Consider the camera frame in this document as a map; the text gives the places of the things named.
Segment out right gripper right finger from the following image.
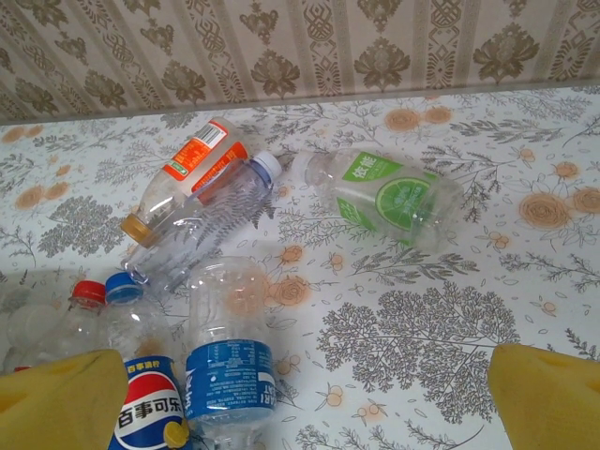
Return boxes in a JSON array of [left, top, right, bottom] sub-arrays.
[[487, 344, 600, 450]]

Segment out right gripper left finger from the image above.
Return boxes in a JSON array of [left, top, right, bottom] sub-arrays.
[[0, 349, 130, 450]]

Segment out red label bottle red cap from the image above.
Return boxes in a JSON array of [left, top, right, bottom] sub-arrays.
[[0, 279, 110, 376]]

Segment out Pepsi bottle blue cap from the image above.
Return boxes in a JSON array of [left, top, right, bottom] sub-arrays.
[[103, 271, 192, 450]]

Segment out clear bottle blue text label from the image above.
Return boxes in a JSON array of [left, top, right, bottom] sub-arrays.
[[186, 256, 278, 450]]

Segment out clear unlabelled bottle pale cap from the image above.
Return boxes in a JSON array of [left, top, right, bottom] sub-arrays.
[[121, 150, 283, 294]]

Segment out green lime label bottle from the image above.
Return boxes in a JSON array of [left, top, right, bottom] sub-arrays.
[[290, 149, 465, 249]]

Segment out orange label bottle gold cap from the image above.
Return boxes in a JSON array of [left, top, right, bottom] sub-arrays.
[[120, 118, 249, 248]]

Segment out floral tablecloth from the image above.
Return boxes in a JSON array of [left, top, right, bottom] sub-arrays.
[[0, 83, 600, 450]]

